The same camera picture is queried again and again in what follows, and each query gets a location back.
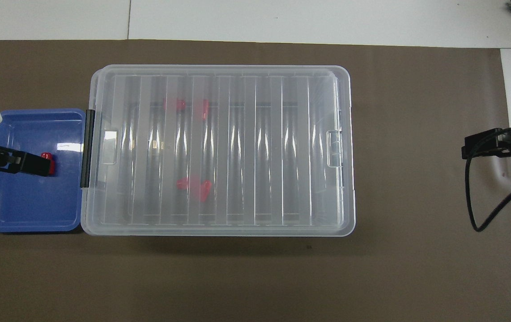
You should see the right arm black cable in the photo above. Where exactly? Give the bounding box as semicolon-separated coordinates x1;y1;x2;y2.
464;127;511;232

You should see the blue plastic tray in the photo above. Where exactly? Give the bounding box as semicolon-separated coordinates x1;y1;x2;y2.
0;108;87;234

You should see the brown table mat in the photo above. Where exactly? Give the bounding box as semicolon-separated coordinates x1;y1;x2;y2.
0;39;511;322

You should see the clear ribbed plastic lid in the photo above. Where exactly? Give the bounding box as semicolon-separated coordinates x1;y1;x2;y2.
81;65;356;237

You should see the clear plastic storage box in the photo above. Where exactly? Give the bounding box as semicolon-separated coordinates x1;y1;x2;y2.
81;66;355;237

